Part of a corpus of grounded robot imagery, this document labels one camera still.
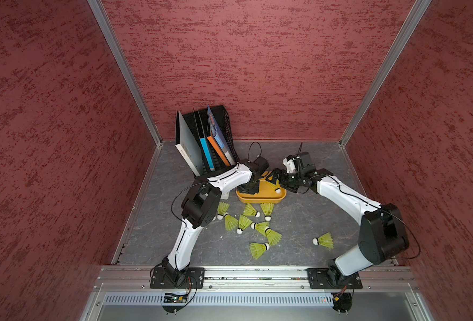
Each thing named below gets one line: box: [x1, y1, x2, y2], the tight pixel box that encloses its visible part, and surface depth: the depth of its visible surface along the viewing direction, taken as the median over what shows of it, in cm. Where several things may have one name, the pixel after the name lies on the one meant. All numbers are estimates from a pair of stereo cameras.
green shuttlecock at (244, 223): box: [236, 214, 253, 235], surface depth 87 cm
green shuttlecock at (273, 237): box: [264, 226, 282, 247], surface depth 85 cm
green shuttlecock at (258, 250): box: [249, 242, 270, 261], surface depth 81 cm
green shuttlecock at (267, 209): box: [259, 202, 275, 222], surface depth 91 cm
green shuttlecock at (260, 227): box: [250, 221, 270, 237], surface depth 87 cm
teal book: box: [199, 137, 216, 172], surface depth 89 cm
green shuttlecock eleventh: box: [311, 232, 335, 249], surface depth 83 cm
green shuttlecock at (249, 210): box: [243, 203, 261, 218], surface depth 91 cm
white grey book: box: [175, 110, 204, 178], surface depth 96 cm
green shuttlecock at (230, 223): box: [223, 211, 239, 232], surface depth 89 cm
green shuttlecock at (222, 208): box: [216, 201, 230, 221], surface depth 91 cm
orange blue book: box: [206, 104, 237, 168], surface depth 89 cm
